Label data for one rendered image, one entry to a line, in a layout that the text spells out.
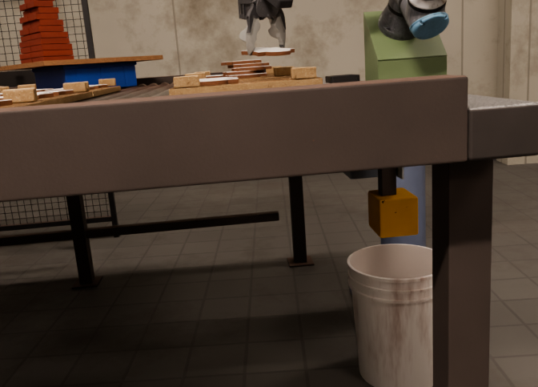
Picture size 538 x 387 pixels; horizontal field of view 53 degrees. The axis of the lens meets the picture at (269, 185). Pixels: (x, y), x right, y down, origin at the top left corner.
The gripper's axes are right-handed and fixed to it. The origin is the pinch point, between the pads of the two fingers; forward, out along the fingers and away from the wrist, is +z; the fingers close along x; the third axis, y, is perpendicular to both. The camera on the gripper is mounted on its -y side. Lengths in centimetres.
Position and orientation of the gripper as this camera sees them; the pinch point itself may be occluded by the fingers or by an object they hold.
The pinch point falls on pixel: (268, 50)
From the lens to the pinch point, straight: 147.9
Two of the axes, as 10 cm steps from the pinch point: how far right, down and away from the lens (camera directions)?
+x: -7.8, 2.3, -5.8
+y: -6.2, -1.9, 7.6
